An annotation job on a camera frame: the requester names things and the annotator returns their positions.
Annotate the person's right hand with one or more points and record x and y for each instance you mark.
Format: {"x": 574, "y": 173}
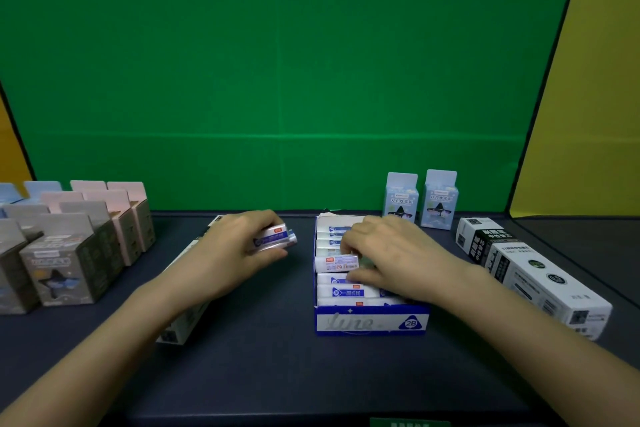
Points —
{"x": 410, "y": 261}

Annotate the person's left hand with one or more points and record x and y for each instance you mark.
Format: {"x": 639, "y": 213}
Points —
{"x": 220, "y": 251}

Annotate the person's left thumb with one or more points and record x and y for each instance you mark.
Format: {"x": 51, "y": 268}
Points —
{"x": 267, "y": 258}

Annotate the person's right thumb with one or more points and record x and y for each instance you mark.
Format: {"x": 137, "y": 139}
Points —
{"x": 362, "y": 275}

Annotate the white eraser with blue sleeve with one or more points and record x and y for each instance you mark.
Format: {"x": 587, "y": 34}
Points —
{"x": 280, "y": 242}
{"x": 332, "y": 263}
{"x": 274, "y": 232}

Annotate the person's left forearm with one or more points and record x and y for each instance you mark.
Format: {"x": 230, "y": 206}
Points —
{"x": 110, "y": 341}

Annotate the person's right forearm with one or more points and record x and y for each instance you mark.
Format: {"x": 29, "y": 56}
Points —
{"x": 530, "y": 351}

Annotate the row of boxed erasers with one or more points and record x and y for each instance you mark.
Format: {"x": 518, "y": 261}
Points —
{"x": 345, "y": 291}

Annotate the blue and white display box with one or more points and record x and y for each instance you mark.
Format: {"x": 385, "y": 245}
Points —
{"x": 370, "y": 322}

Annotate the light blue small carton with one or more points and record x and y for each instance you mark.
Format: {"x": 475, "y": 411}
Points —
{"x": 439, "y": 204}
{"x": 400, "y": 199}

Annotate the long white cardboard box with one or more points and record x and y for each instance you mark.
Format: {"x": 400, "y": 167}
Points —
{"x": 177, "y": 329}

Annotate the green label strip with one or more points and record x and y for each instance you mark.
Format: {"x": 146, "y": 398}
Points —
{"x": 410, "y": 422}

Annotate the long white and black box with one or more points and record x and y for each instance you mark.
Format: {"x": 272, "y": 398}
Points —
{"x": 540, "y": 276}

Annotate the green backdrop screen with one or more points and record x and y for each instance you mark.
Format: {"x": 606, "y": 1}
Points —
{"x": 300, "y": 71}

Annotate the group of pastel small cartons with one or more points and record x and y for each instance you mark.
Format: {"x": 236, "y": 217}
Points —
{"x": 70, "y": 246}

